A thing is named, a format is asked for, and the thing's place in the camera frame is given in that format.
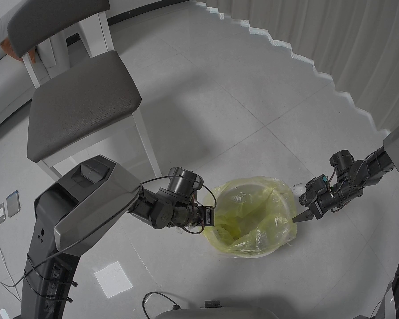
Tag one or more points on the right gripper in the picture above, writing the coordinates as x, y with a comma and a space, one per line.
324, 204

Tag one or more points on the grey cushioned white chair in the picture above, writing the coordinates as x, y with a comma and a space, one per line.
83, 91

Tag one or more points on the pale grey sofa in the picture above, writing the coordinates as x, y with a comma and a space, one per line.
6, 78

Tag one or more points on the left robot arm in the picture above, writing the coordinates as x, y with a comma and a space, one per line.
86, 204

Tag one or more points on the orange cushion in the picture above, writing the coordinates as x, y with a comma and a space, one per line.
8, 48

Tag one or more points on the beige curtain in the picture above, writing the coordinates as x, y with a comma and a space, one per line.
319, 18

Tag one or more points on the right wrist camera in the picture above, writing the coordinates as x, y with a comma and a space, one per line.
316, 186

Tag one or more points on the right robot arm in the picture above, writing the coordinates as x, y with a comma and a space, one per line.
369, 174

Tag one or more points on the white trash bin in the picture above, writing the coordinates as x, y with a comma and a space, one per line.
249, 191

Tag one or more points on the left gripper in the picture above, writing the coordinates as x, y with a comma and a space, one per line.
199, 216

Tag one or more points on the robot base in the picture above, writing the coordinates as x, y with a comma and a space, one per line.
219, 314

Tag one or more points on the yellow plastic bag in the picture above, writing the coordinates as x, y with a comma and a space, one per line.
269, 231

